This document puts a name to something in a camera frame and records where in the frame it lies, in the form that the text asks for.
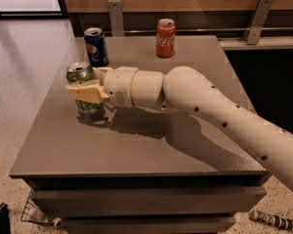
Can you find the right metal wall bracket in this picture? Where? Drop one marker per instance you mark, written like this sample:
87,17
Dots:
252,34

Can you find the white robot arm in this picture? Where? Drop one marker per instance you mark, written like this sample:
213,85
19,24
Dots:
184,89

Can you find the black white patterned stick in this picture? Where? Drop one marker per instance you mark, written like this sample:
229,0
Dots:
273,220

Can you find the orange Coca-Cola can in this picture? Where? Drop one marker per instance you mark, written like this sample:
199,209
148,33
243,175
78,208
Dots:
165,38

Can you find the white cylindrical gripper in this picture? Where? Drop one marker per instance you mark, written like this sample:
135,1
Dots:
118,86

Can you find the metal wall bracket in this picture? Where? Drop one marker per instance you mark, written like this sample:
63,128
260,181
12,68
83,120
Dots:
252,34
116,18

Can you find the green soda can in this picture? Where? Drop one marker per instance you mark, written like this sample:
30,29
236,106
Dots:
76,74

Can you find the wire basket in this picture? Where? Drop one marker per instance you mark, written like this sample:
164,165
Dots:
32,214

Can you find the left metal wall bracket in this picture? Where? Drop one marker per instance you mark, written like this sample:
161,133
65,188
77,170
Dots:
116,18

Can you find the blue Pepsi can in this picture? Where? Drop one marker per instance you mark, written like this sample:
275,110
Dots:
96,47

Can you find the metal rail shelf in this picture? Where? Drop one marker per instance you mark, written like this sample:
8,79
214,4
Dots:
265,43

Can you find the grey drawer cabinet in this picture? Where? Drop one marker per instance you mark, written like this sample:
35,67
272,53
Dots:
130,171

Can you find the black bag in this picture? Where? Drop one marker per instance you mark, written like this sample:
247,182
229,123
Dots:
4,219

